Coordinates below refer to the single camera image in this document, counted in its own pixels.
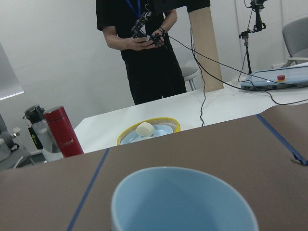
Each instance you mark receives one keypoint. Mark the white bun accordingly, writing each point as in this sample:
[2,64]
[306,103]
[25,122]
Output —
[145,129]

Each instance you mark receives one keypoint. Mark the black handheld controller device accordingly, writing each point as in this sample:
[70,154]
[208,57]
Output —
[138,30]

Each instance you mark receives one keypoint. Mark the grey office chair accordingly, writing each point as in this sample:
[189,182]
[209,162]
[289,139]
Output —
[12,155]

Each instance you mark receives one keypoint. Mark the person in black clothes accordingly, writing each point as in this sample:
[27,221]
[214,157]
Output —
[154,73]

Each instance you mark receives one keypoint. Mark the light blue ceramic cup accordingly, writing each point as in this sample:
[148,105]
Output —
[178,199]

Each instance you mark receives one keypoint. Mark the red thermos bottle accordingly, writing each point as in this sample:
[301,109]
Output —
[63,131]

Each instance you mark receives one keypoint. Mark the black camera tripod stand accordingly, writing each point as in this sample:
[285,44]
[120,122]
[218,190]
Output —
[256,6]

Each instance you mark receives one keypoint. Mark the light blue plate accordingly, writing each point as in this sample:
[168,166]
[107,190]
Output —
[132,136]

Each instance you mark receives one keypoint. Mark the white round stool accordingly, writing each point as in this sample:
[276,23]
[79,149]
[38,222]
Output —
[189,73]

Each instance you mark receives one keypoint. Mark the brown paper table cover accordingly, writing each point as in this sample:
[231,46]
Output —
[253,154]

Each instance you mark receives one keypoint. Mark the person's right hand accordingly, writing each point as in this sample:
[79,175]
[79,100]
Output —
[138,44]

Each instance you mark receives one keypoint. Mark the yellow rimmed round tray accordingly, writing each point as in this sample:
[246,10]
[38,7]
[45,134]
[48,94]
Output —
[173,123]

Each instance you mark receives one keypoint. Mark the person's gloved left hand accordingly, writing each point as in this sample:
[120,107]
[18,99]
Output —
[159,35]

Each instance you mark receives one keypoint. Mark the blue tape line lengthwise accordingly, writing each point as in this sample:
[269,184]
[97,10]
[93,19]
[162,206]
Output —
[87,191]

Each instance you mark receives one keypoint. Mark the blue teach pendant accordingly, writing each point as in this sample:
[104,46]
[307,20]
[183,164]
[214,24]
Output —
[293,76]

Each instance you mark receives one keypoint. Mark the wooden post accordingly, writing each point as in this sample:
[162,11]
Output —
[205,44]

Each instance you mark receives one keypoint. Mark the clear bottle black lid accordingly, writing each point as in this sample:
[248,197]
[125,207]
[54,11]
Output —
[41,134]

